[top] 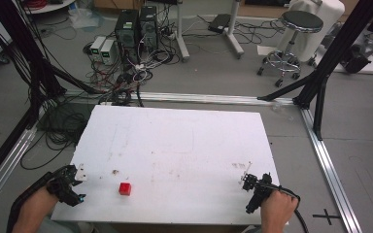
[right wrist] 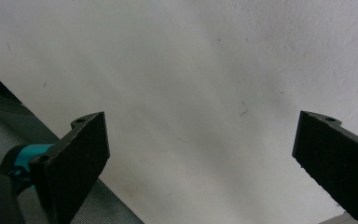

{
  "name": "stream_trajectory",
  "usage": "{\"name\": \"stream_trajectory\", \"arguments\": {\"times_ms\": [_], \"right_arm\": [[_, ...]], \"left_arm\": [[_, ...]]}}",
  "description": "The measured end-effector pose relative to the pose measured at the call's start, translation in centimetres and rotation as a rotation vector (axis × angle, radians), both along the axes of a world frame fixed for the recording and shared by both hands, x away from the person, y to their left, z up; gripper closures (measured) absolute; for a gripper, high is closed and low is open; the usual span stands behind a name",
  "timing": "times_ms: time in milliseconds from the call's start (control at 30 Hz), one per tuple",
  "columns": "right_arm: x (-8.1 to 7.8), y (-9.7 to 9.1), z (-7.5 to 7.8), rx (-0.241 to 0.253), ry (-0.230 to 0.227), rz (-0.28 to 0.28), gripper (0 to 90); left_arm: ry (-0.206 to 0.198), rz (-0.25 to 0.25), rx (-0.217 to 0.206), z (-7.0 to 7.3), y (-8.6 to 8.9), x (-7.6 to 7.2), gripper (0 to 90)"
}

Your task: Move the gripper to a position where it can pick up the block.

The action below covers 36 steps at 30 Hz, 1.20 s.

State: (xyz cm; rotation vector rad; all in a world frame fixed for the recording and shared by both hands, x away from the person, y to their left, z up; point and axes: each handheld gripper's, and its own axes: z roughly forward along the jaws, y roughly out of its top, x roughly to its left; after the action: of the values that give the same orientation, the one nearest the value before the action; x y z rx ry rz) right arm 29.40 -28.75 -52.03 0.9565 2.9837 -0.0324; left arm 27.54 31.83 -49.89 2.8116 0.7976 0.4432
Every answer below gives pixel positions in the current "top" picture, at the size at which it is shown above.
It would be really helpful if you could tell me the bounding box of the black frame beam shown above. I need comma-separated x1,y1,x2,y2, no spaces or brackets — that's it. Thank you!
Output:
0,106,39,192

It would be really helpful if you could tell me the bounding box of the black tape cross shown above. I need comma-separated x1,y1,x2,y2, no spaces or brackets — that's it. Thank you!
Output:
312,208,342,226

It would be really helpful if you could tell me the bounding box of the slim black computer tower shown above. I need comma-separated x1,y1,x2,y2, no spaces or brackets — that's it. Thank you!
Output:
138,5,159,53

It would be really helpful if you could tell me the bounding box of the round white table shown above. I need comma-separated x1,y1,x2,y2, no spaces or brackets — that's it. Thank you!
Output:
21,0,78,16

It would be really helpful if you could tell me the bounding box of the clear plastic bag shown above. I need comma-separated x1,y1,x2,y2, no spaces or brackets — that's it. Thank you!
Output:
67,7,105,31

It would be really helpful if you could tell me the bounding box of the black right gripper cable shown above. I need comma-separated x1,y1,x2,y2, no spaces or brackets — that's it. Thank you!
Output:
271,184,311,233

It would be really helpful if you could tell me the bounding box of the large black computer tower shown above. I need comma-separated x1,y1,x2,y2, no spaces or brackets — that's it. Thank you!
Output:
114,9,141,65

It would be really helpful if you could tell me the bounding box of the tangle of floor cables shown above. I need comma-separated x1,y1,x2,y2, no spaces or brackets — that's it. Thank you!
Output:
82,13,188,108

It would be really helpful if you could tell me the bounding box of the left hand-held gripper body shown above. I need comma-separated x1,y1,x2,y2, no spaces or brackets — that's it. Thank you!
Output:
46,164,88,204

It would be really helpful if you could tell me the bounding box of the black seat chrome stool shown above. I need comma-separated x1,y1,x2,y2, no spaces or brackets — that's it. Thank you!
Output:
256,10,324,88

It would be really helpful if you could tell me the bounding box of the black frame strut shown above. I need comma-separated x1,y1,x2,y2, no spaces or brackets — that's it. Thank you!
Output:
313,75,330,142

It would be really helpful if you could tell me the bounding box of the person's left hand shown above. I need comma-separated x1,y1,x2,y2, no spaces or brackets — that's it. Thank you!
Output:
21,185,60,225

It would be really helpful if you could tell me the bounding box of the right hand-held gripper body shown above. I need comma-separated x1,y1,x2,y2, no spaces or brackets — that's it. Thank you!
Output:
239,161,285,215

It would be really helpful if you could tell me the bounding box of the small white power box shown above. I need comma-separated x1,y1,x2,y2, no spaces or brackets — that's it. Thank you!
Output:
89,35,108,56
99,39,117,66

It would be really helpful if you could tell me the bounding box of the white table leg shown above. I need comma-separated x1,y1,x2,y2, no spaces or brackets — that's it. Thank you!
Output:
224,0,246,60
174,0,191,63

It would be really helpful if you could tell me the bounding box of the black frame brace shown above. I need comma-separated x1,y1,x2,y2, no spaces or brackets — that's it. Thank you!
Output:
256,71,317,102

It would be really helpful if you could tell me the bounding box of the black machine on white board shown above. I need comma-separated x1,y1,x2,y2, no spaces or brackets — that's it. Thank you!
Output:
315,38,373,76

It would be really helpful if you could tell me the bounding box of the black frame post with cables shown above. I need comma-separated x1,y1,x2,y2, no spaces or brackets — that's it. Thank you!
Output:
0,0,105,100

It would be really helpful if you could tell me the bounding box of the black cable bundle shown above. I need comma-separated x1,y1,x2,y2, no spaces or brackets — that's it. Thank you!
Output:
19,100,95,171

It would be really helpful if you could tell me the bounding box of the aluminium floor rail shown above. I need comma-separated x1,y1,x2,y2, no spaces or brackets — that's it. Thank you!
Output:
0,126,39,219
62,90,296,107
299,107,364,233

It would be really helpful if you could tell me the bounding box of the red cube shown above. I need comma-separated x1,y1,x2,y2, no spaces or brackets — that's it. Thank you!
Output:
119,182,132,197

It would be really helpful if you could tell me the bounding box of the flat black box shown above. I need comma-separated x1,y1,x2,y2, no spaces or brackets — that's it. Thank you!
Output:
207,13,232,35

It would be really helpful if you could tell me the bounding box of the person's right hand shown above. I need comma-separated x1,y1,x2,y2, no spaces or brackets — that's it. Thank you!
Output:
259,189,300,228

